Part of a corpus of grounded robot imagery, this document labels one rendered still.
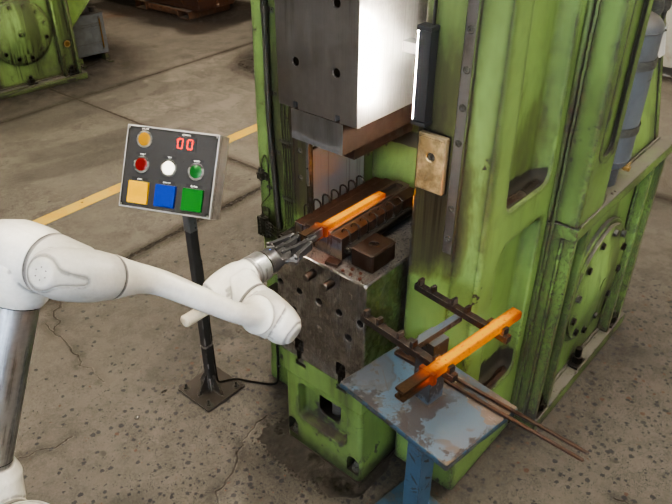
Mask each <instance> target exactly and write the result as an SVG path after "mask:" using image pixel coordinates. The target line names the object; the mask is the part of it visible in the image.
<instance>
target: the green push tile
mask: <svg viewBox="0 0 672 504"><path fill-rule="evenodd" d="M203 198H204V190H197V189H190V188H183V191H182V199H181V207H180V210H184V211H190V212H197V213H202V206H203Z"/></svg>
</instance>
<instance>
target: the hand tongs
mask: <svg viewBox="0 0 672 504"><path fill-rule="evenodd" d="M394 355H396V356H398V357H399V358H401V359H403V360H404V361H406V362H408V363H410V364H411V365H413V366H415V358H414V357H413V356H411V355H409V356H408V355H407V354H405V353H404V352H403V349H401V348H399V349H397V350H396V351H395V352H394ZM456 381H457V382H459V383H461V384H463V385H464V386H466V387H468V388H470V389H471V390H473V391H475V392H477V393H478V394H480V395H482V396H484V397H485V398H487V399H489V400H491V401H493V402H494V403H496V404H498V405H500V406H501V407H503V408H505V409H507V410H508V411H510V412H512V413H514V414H515V415H517V416H519V417H521V418H522V419H524V420H526V421H528V422H529V423H531V424H533V425H535V426H536V427H538V428H540V429H542V430H543V431H545V432H547V433H549V434H550V435H552V436H554V437H556V438H557V439H559V440H561V441H563V442H564V443H566V444H568V445H570V446H572V447H573V448H575V449H577V450H579V451H580V452H582V453H584V454H586V455H589V454H590V452H589V451H588V450H586V449H584V448H583V447H581V446H579V445H577V444H576V443H574V442H572V441H570V440H568V439H567V438H565V437H563V436H561V435H560V434H558V433H556V432H554V431H553V430H551V429H549V428H547V427H545V426H544V425H542V424H540V423H538V422H537V421H535V420H533V419H531V418H530V417H528V416H526V415H524V414H522V413H521V412H519V411H517V410H515V409H514V408H512V407H510V406H508V405H507V404H505V403H503V402H501V401H499V400H498V399H496V398H494V397H492V396H491V395H489V394H487V393H485V392H483V391H482V390H480V389H478V388H476V387H475V386H473V385H471V384H469V383H467V382H466V381H464V380H462V379H460V378H459V377H458V379H457V380H456ZM444 383H446V384H448V385H449V386H451V387H453V388H454V389H456V390H458V391H460V392H461V393H463V394H465V395H466V396H468V397H470V398H472V399H473V400H475V401H477V402H478V403H480V404H482V405H484V406H485V407H487V408H489V409H490V410H492V411H494V412H496V413H497V414H499V415H501V416H503V417H504V418H506V419H508V420H509V421H511V422H513V423H515V424H516V425H518V426H520V427H521V428H523V429H525V430H527V431H528V432H530V433H532V434H534V435H535V436H537V437H539V438H540V439H542V440H544V441H546V442H547V443H549V444H551V445H553V446H554V447H556V448H558V449H559V450H561V451H563V452H565V453H566V454H568V455H570V456H571V457H573V458H575V459H577V460H578V461H580V462H584V461H585V459H584V458H583V457H581V456H579V455H577V454H576V453H574V452H572V451H570V450H569V449H567V448H565V447H563V446H562V445H560V444H558V443H557V442H555V441H553V440H551V439H550V438H548V437H546V436H544V435H543V434H541V433H539V432H537V431H536V430H534V429H532V428H530V427H529V426H527V425H525V424H523V423H522V422H520V421H518V420H517V419H515V418H513V417H511V416H510V415H508V414H506V413H504V412H503V411H501V410H499V409H497V408H496V407H494V406H492V405H490V404H489V403H487V402H485V401H484V400H482V399H480V398H478V397H477V396H475V395H473V394H471V393H470V392H468V391H466V390H464V389H463V388H461V387H459V386H458V385H456V384H454V383H451V382H449V381H448V380H446V379H445V378H444Z"/></svg>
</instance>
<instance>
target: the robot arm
mask: <svg viewBox="0 0 672 504"><path fill-rule="evenodd" d="M299 233H300V232H297V235H295V233H290V234H288V235H286V236H283V237H281V238H278V239H276V240H274V241H269V242H266V248H265V249H263V250H262V251H260V252H258V251H256V252H253V253H252V254H250V255H248V256H247V257H244V258H242V259H241V260H239V261H236V262H232V263H230V264H228V265H226V266H224V267H222V268H221V269H219V270H218V271H216V272H215V273H214V274H212V275H211V276H210V277H209V278H208V279H207V280H206V281H205V282H204V283H203V286H201V285H198V284H196V283H194V282H192V281H189V280H187V279H185V278H183V277H180V276H178V275H176V274H173V273H170V272H168V271H165V270H162V269H159V268H156V267H153V266H149V265H146V264H142V263H139V262H136V261H133V260H129V259H127V258H124V257H121V256H119V255H116V254H111V253H107V252H103V251H100V250H94V249H93V248H92V247H90V246H88V245H85V244H83V243H81V242H79V241H76V240H74V239H72V238H70V237H68V236H66V235H63V234H61V233H60V232H58V231H57V230H55V229H53V228H50V227H48V226H45V225H42V224H39V223H36V222H33V221H30V220H26V219H0V504H49V503H46V502H43V501H38V500H26V491H25V485H24V478H23V467H22V465H21V464H20V462H19V461H18V460H17V459H16V458H15V456H14V452H15V446H16V441H17V435H18V430H19V424H20V418H21V413H22V407H23V402H24V396H25V390H26V385H27V379H28V374H29V368H30V362H31V357H32V351H33V346H34V340H35V334H36V329H37V323H38V318H39V312H40V308H41V307H43V306H44V304H45V303H46V302H47V301H48V300H49V299H52V300H56V301H63V302H77V303H95V302H101V301H108V300H115V299H119V298H122V297H126V296H131V295H135V294H152V295H156V296H160V297H163V298H166V299H169V300H171V301H174V302H177V303H180V304H182V305H185V306H188V307H190V308H193V309H196V310H198V311H201V312H204V313H206V314H209V315H212V316H215V317H217V318H220V319H223V320H225V321H228V322H231V323H234V324H238V325H242V326H243V327H244V329H245V330H246V331H248V332H249V333H251V334H255V335H257V336H260V337H262V338H264V339H268V340H269V341H271V342H273V343H275V344H279V345H285V344H289V343H291V342H292V341H293V340H294V339H295V338H296V337H297V336H298V334H299V332H300V330H301V319H300V317H299V315H298V314H297V312H296V311H295V309H294V308H293V307H292V306H291V305H290V304H289V303H288V302H287V301H285V300H284V299H283V298H282V297H281V296H280V295H278V294H277V293H276V292H274V291H273V290H271V289H269V288H268V287H266V286H265V285H264V284H263V283H264V282H266V281H267V280H269V279H270V278H271V277H272V276H273V274H274V273H275V272H277V271H279V270H280V269H281V267H282V266H283V265H284V264H288V263H289V262H294V263H295V265H298V264H299V262H300V260H301V259H302V258H303V257H304V256H306V255H307V254H308V253H309V252H310V251H311V250H312V249H313V242H315V241H317V239H319V238H320V237H322V236H323V228H320V229H318V230H316V231H315V232H313V233H311V234H309V235H308V236H306V239H304V240H302V241H301V235H299ZM290 237H291V239H290Z"/></svg>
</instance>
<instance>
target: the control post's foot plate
mask: <svg viewBox="0 0 672 504"><path fill-rule="evenodd" d="M216 368H217V374H218V379H219V380H220V381H221V380H225V379H229V378H233V377H231V376H230V375H228V374H227V373H225V372H224V371H223V370H221V369H220V368H218V367H217V366H216ZM211 380H212V387H213V390H210V387H209V379H208V376H207V375H206V376H205V373H204V371H203V372H202V373H200V374H199V375H197V376H196V377H194V378H193V379H191V380H190V381H189V382H187V383H184V385H182V386H180V387H179V389H178V391H179V392H180V393H181V394H182V395H183V396H185V397H187V398H189V399H190V400H191V402H192V403H194V404H196V405H198V406H199V407H201V408H202V409H204V410H205V411H206V412H211V411H213V410H214V409H216V408H217V407H218V406H220V405H222V404H224V403H226V402H227V401H228V400H229V399H230V398H231V397H232V396H234V395H236V394H237V393H239V392H240V391H241V390H242V389H243V388H245V385H244V384H243V383H241V382H239V381H237V380H230V381H225V382H221V383H220V382H218V381H217V379H216V377H215V376H214V375H212V376H211Z"/></svg>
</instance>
